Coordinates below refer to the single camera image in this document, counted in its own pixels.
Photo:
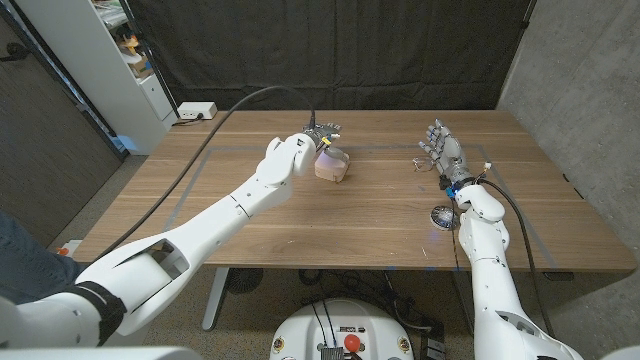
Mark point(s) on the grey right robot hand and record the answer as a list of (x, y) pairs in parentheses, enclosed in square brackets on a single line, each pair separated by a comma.
[(452, 152)]

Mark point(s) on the white box with orange knob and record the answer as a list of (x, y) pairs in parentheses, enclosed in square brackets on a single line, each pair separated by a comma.
[(67, 248)]

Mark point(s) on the grey table leg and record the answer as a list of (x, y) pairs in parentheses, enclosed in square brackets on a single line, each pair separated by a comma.
[(462, 295), (215, 300)]

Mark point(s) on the black curtain backdrop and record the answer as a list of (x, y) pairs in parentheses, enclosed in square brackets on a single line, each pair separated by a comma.
[(325, 50)]

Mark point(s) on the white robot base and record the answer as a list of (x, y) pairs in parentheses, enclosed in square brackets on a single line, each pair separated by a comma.
[(300, 325)]

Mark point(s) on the clear frame glasses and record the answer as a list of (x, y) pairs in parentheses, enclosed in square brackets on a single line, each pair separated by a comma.
[(424, 164)]

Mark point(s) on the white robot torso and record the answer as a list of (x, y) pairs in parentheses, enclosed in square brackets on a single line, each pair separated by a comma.
[(100, 354)]

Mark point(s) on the red emergency stop button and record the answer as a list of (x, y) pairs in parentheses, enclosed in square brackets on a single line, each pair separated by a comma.
[(352, 342)]

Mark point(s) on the yellow toy figure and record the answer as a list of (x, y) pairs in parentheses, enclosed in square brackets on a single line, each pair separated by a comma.
[(129, 44)]

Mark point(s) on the person in blue jeans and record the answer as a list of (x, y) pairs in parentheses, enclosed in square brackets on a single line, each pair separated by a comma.
[(25, 265)]

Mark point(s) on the white shelf cabinet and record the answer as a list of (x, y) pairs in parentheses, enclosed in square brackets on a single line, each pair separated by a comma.
[(100, 75)]

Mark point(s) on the white power strip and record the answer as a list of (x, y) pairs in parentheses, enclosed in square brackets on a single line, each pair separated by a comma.
[(197, 110)]

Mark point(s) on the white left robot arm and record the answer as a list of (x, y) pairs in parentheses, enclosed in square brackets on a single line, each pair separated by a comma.
[(215, 225)]

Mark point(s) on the cardboard box on shelf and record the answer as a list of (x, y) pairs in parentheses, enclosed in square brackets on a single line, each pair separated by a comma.
[(141, 67)]

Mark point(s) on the black curtain stand pole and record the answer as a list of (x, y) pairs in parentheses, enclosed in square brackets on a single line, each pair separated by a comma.
[(527, 12), (150, 60)]

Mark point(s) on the pink square jewelry box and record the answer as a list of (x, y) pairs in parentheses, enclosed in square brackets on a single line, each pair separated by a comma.
[(332, 170)]

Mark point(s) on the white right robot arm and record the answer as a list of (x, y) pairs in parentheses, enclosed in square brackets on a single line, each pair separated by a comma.
[(492, 295)]

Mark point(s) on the black round fan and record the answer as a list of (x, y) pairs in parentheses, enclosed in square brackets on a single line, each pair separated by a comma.
[(244, 280)]

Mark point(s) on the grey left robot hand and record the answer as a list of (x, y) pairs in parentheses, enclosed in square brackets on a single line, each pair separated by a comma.
[(322, 132)]

